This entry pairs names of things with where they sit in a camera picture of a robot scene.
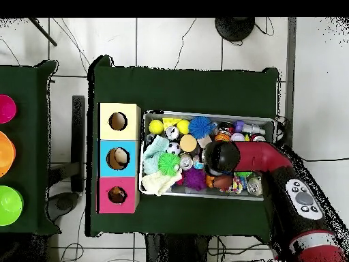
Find mint knitted cloth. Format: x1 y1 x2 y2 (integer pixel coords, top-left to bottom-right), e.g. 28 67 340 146
142 134 170 175

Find green spiky ball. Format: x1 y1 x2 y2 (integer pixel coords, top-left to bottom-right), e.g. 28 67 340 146
157 151 181 176

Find cream knitted cloth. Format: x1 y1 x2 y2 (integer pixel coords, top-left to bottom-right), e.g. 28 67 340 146
141 169 183 196

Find wooden box with three holes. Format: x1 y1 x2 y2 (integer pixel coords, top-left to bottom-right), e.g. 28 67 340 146
97 102 142 214

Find silver mesh bin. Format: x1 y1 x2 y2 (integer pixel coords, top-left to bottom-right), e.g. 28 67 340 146
138 109 277 201

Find small soccer ball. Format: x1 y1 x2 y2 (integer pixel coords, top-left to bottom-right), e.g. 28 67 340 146
166 141 181 156

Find blue spiky ball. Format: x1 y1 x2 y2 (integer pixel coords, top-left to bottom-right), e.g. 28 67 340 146
188 116 215 139

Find purple spiky ball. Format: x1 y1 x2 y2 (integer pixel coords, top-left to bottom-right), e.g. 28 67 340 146
181 166 207 191

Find dark green table cloth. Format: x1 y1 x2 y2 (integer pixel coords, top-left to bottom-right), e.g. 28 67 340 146
0 59 61 236
85 54 280 237

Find small brown football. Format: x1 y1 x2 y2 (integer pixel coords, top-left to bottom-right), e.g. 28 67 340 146
212 174 234 191

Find black upright panel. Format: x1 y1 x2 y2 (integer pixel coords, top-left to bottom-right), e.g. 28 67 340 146
71 95 86 192

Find grey black stand foot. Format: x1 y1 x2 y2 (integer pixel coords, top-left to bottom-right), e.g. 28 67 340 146
44 191 80 222

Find black round stand base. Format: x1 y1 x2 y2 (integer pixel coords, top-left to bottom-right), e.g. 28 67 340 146
214 17 256 42

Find orange bowl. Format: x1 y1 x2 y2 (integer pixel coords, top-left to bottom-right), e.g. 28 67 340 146
0 130 16 178

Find pink bowl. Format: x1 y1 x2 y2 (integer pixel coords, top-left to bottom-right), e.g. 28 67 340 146
0 94 18 124

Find thin black rod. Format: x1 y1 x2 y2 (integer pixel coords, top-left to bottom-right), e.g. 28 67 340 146
28 17 58 47

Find green bowl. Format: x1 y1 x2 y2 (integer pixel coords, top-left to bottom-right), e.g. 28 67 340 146
0 185 25 227

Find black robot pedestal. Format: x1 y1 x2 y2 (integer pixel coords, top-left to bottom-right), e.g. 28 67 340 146
144 233 211 262

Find black power cable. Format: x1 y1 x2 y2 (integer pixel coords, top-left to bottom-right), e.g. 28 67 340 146
305 157 349 162

